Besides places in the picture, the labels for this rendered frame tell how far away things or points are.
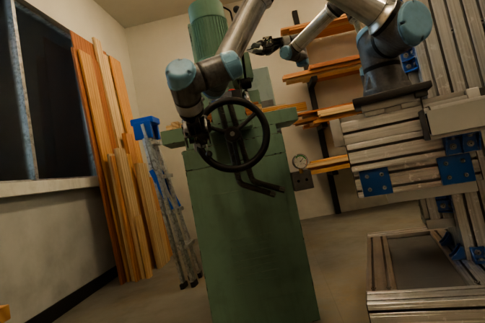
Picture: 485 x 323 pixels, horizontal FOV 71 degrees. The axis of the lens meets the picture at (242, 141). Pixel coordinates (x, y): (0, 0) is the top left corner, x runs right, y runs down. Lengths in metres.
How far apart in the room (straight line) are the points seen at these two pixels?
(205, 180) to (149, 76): 3.04
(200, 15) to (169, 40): 2.74
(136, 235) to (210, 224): 1.46
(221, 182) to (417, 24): 0.91
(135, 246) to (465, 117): 2.42
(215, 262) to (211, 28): 1.05
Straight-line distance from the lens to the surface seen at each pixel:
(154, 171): 2.34
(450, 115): 1.04
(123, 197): 2.86
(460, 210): 1.38
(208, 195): 1.46
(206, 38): 1.66
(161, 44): 4.45
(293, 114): 1.50
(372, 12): 1.08
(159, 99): 4.27
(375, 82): 1.16
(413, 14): 1.09
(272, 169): 1.47
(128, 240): 2.83
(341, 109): 3.50
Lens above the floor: 0.66
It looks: 5 degrees up
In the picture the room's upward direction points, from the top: 11 degrees counter-clockwise
